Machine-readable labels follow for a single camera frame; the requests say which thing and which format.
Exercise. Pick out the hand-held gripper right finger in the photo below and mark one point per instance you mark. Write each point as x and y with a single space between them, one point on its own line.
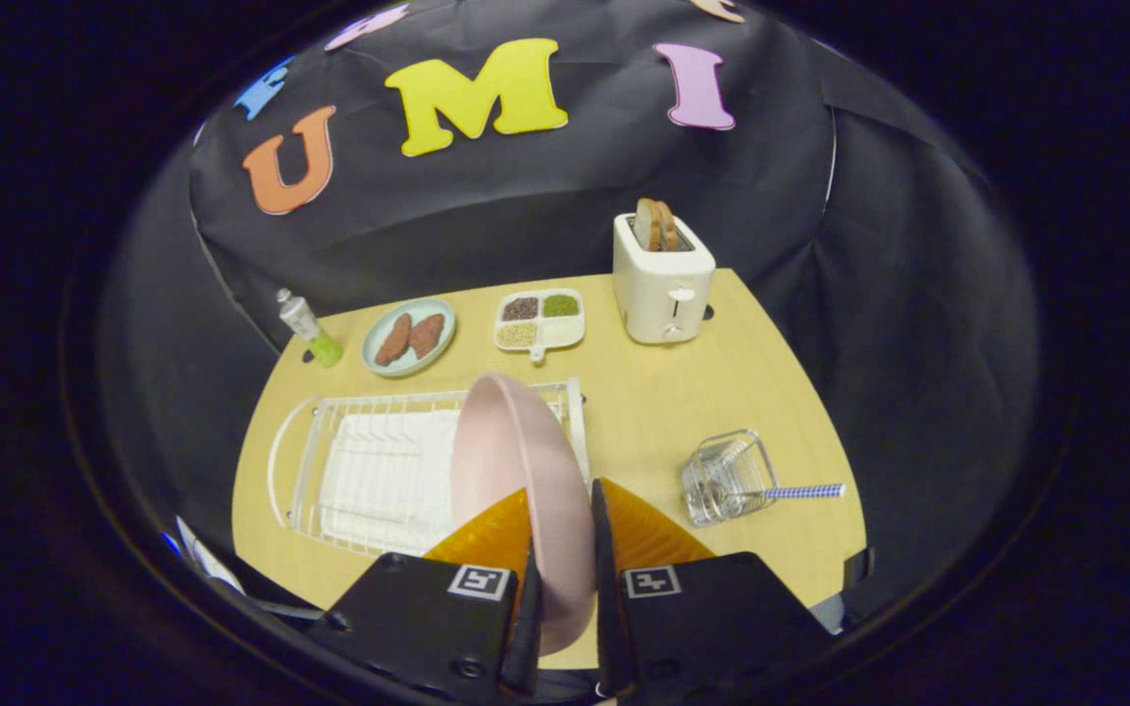
607 628

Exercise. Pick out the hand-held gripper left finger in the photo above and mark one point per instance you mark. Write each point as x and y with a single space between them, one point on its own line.
524 642

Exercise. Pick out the pink plate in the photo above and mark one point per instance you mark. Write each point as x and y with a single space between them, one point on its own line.
516 451

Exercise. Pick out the white dish rack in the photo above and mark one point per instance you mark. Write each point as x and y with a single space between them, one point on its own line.
379 480

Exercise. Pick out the light green plate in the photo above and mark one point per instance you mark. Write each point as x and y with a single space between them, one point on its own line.
433 306

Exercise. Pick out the white divided spice tray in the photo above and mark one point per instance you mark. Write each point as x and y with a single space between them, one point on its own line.
562 333

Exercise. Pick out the brown meat patty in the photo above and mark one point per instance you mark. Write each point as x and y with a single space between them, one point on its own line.
392 340
427 335

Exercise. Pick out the white toaster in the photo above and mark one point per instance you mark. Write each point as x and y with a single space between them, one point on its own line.
663 284

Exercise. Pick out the clear bottle with green liquid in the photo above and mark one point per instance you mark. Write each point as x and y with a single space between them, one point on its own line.
302 319

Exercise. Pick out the brown toast slice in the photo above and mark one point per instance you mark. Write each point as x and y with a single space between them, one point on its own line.
645 224
668 226

